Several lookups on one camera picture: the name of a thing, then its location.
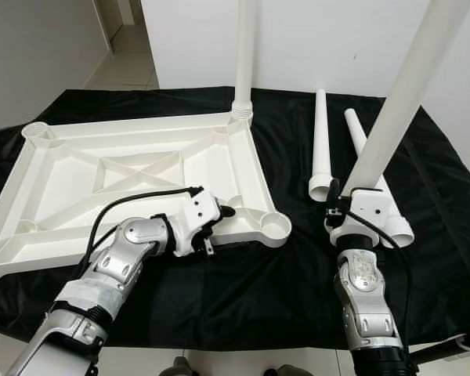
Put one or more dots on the grey robot foot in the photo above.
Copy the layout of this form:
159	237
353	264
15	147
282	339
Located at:
288	370
174	367

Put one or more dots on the grey right robot foot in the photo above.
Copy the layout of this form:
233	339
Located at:
288	370

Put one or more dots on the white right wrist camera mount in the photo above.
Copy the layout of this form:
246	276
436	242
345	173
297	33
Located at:
372	207

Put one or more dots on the grey left robot foot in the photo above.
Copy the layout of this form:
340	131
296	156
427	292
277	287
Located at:
174	367

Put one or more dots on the white plastic table top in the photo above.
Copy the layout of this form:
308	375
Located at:
70	204

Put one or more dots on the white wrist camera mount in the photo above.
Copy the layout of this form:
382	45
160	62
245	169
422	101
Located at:
372	207
196	207

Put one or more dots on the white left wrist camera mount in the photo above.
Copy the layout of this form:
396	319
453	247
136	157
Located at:
196	207

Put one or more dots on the black cloth table cover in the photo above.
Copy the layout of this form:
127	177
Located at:
258	298

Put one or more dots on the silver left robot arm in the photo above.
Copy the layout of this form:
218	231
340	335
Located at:
117	266

